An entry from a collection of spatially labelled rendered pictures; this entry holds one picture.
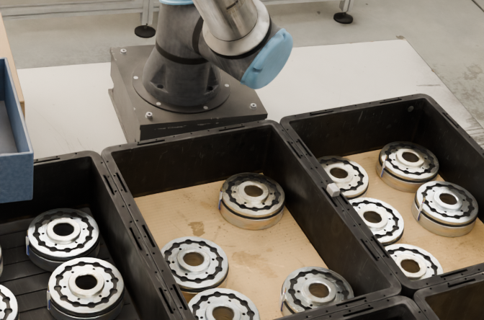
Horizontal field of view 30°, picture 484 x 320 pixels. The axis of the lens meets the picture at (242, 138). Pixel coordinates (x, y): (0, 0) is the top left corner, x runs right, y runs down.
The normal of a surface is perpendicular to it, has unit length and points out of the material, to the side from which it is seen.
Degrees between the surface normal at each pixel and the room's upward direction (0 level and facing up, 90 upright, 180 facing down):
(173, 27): 92
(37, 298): 0
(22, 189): 90
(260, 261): 0
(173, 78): 74
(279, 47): 99
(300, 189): 90
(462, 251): 0
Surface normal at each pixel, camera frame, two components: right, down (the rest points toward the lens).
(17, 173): 0.34, 0.61
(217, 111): 0.15, -0.77
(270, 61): 0.76, 0.56
